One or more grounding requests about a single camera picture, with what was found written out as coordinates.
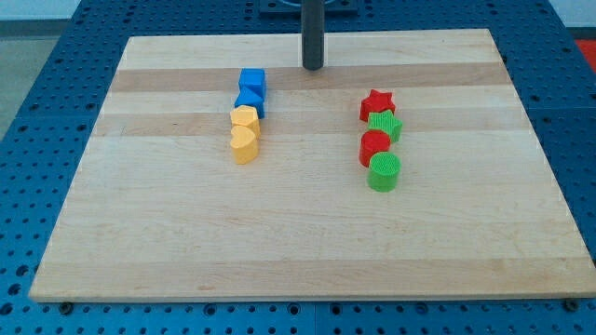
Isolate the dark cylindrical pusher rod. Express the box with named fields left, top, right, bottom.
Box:
left=301, top=0, right=325, bottom=71

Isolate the blue cube block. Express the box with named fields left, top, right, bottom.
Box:
left=238, top=68, right=266, bottom=99

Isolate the blue triangular prism block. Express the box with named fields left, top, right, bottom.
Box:
left=234, top=87, right=264, bottom=119

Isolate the red star block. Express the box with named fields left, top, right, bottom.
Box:
left=359, top=89, right=396, bottom=122

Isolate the yellow pentagon block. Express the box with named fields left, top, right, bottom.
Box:
left=230, top=105, right=261, bottom=139

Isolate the green star block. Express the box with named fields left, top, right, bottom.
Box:
left=368, top=110, right=403, bottom=143

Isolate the red cylinder block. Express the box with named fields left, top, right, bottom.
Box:
left=359, top=129, right=391, bottom=168

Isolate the yellow heart block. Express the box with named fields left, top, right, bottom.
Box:
left=230, top=126, right=259, bottom=165

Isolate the green cylinder block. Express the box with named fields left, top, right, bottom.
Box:
left=367, top=152, right=401, bottom=193

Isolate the light wooden board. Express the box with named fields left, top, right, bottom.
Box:
left=29, top=29, right=595, bottom=302

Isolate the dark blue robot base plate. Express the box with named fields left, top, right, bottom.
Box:
left=254, top=0, right=359, bottom=16

